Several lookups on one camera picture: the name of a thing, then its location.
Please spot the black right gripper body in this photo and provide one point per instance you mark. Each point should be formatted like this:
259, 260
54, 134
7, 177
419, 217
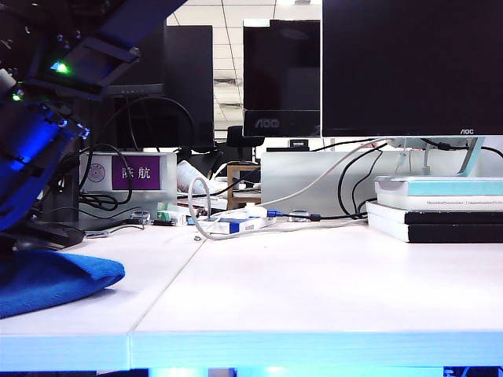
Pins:
9, 196

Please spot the blue microfiber rag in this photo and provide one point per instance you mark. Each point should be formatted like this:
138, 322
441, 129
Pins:
47, 282

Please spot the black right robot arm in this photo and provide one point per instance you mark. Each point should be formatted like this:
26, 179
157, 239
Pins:
35, 133

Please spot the black monitor stand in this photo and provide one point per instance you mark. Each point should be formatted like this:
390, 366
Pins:
67, 196

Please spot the small silver flat object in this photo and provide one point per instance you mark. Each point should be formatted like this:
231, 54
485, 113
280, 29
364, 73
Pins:
96, 234

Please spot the purple name sign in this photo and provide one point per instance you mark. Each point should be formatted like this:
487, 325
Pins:
136, 173

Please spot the small clear container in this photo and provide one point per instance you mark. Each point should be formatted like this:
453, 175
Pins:
141, 217

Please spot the small black stick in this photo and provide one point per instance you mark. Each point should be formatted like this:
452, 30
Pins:
163, 223

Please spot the green and white box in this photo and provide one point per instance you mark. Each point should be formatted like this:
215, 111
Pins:
165, 216

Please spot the black slanted stand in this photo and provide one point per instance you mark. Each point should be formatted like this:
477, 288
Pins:
204, 161

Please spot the flat printed booklet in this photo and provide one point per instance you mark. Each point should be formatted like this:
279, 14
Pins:
212, 202

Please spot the matte black monitor shell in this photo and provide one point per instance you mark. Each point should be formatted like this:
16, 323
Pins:
189, 78

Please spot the small wooden shelf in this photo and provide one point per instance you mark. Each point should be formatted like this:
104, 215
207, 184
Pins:
232, 184

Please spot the blue and white box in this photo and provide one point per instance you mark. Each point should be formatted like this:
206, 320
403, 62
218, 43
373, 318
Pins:
236, 227

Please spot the black office chair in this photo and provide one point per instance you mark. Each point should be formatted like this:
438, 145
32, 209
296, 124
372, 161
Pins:
240, 137

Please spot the wide frosted desk partition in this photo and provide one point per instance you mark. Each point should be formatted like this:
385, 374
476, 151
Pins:
291, 176

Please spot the glossy black AOC monitor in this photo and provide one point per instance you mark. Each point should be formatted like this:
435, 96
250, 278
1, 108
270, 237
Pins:
281, 66

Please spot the black spine book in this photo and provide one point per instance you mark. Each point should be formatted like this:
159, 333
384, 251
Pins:
452, 233
385, 212

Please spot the white book with text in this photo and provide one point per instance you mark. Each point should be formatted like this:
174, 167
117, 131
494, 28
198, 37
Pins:
412, 203

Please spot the right black AOC monitor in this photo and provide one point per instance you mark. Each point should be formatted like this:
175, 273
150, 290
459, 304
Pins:
412, 66

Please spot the white teal monitor stand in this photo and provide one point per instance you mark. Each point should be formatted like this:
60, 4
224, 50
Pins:
474, 157

